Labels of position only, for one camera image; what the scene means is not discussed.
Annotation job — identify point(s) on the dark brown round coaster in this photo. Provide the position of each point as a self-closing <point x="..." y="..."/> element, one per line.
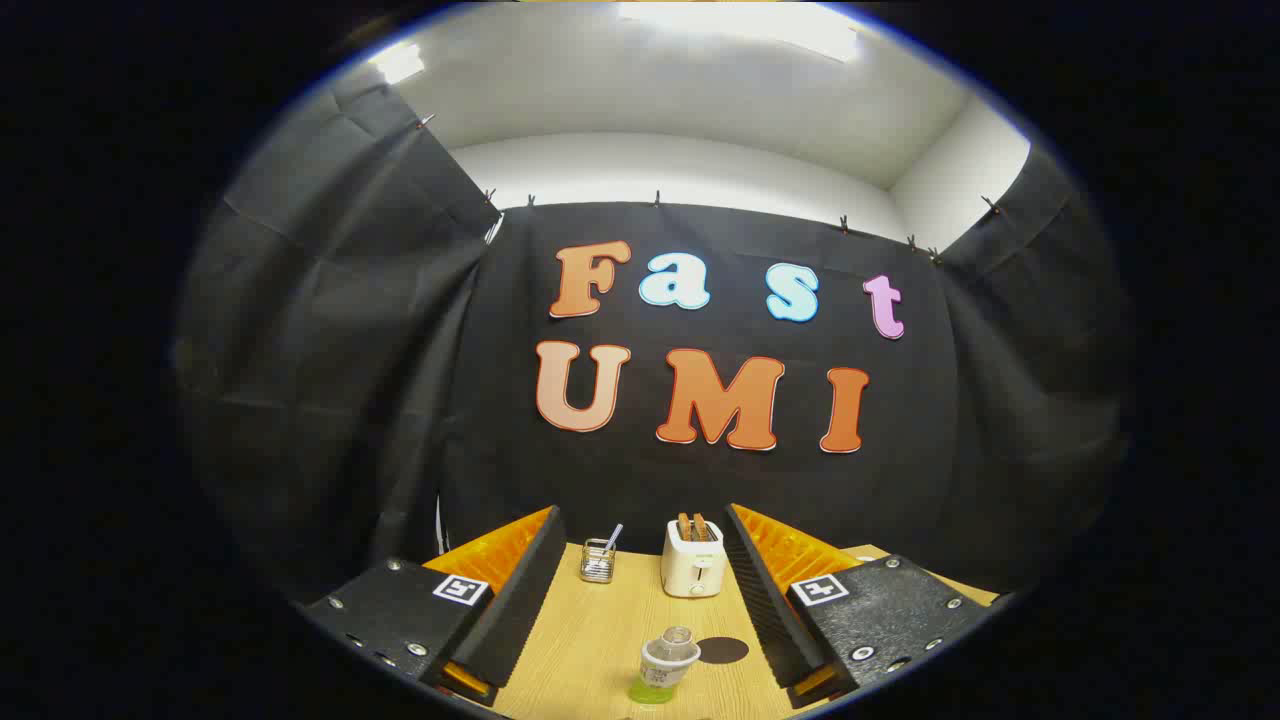
<point x="725" y="651"/>

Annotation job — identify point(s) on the black backdrop cloth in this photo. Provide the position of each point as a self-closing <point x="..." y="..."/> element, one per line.
<point x="480" y="400"/>

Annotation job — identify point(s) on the large ceiling light panel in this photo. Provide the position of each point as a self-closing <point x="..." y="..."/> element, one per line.
<point x="740" y="25"/>

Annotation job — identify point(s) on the wooden table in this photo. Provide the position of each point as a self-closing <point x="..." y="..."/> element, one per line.
<point x="600" y="640"/>

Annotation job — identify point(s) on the white green juice bottle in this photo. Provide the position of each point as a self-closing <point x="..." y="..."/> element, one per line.
<point x="665" y="665"/>

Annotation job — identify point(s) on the clear plastic spoon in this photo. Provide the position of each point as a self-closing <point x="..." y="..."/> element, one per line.
<point x="611" y="538"/>

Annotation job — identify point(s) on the small ceiling light panel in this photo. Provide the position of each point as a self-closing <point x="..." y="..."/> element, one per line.
<point x="398" y="62"/>

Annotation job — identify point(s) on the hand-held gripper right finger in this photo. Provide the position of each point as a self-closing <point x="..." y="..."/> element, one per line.
<point x="765" y="610"/>

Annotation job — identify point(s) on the white toaster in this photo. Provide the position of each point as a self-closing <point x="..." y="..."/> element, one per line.
<point x="692" y="570"/>

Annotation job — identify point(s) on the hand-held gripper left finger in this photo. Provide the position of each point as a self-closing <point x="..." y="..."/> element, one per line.
<point x="520" y="610"/>

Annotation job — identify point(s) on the brown toast slice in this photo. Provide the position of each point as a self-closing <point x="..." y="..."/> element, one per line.
<point x="701" y="527"/>
<point x="684" y="527"/>

